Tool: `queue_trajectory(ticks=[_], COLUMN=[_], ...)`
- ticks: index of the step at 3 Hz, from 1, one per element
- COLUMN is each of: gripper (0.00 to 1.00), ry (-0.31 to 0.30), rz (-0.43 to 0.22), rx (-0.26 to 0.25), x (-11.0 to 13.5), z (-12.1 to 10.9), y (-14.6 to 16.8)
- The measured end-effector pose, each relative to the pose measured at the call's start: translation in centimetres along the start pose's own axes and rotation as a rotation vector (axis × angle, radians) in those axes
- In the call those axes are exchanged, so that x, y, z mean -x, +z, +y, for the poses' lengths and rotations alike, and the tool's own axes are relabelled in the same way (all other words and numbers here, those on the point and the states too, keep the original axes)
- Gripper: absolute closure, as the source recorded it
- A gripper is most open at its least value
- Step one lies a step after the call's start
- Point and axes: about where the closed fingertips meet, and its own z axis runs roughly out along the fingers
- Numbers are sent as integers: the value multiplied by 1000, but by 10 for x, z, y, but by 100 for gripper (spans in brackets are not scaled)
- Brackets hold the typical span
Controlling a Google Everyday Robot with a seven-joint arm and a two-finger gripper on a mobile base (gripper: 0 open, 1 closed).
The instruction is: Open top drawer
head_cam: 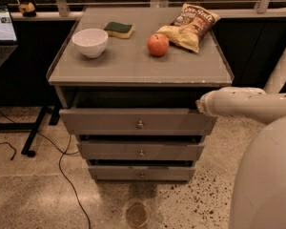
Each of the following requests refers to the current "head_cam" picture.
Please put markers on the black desk leg frame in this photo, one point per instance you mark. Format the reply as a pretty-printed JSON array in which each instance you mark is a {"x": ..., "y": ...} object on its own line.
[{"x": 31, "y": 127}]

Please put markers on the grey drawer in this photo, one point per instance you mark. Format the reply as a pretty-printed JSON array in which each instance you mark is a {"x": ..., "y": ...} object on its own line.
[
  {"x": 128, "y": 121},
  {"x": 158, "y": 173},
  {"x": 139, "y": 151}
]

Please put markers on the open laptop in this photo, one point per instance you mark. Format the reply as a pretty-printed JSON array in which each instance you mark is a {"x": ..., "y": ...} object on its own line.
[{"x": 8, "y": 38}]

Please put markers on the sea salt chip bag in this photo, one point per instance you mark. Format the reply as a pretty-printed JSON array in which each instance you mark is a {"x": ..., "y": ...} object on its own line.
[{"x": 190, "y": 27}]

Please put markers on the grey drawer cabinet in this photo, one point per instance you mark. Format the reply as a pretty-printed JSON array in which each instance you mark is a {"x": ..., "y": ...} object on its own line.
[{"x": 125, "y": 75}]

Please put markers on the grey middle drawer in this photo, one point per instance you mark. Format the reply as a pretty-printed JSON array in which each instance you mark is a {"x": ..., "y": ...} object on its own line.
[{"x": 139, "y": 151}]

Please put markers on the white ceramic bowl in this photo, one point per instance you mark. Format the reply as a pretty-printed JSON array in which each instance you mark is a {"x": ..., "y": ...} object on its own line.
[{"x": 90, "y": 42}]

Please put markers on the round floor drain cover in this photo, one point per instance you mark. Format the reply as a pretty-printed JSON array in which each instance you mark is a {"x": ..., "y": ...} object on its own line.
[{"x": 137, "y": 215}]

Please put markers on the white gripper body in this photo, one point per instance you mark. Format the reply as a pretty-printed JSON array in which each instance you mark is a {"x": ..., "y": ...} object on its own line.
[{"x": 209, "y": 103}]

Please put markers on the grey top drawer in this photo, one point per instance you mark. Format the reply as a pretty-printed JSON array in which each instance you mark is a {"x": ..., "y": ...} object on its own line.
[{"x": 128, "y": 121}]

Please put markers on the red apple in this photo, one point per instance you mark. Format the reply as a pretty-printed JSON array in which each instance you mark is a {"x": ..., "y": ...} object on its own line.
[{"x": 158, "y": 44}]

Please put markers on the green yellow sponge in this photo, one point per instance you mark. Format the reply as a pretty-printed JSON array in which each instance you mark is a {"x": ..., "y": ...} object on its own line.
[{"x": 119, "y": 30}]

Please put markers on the small dark yellow object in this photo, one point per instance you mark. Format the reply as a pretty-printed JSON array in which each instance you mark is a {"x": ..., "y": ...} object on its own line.
[{"x": 27, "y": 9}]

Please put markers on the grey bottom drawer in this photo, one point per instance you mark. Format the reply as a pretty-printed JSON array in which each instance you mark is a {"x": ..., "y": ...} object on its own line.
[{"x": 158, "y": 173}]

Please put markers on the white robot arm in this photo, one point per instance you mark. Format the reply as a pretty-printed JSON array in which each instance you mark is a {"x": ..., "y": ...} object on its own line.
[{"x": 259, "y": 195}]

